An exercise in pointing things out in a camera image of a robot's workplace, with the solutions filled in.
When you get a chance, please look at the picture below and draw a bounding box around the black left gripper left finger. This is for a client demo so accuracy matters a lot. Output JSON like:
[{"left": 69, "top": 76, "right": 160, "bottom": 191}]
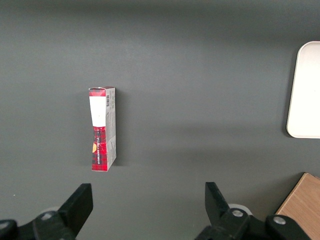
[{"left": 0, "top": 183, "right": 94, "bottom": 240}]

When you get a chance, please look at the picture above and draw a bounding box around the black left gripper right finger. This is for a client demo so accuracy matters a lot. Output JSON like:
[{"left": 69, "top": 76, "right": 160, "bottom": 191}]
[{"left": 194, "top": 181, "right": 310, "bottom": 240}]

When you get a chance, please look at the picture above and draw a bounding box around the beige rectangular tray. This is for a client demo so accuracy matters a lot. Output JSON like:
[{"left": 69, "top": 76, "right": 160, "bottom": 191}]
[{"left": 286, "top": 40, "right": 320, "bottom": 139}]

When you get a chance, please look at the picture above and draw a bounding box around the red plaid cardboard box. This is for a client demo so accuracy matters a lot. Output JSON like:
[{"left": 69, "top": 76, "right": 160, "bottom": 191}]
[{"left": 88, "top": 86, "right": 118, "bottom": 173}]

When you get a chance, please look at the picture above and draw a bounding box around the wooden drawer cabinet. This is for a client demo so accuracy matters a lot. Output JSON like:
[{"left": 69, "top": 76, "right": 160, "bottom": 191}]
[{"left": 275, "top": 171, "right": 320, "bottom": 240}]

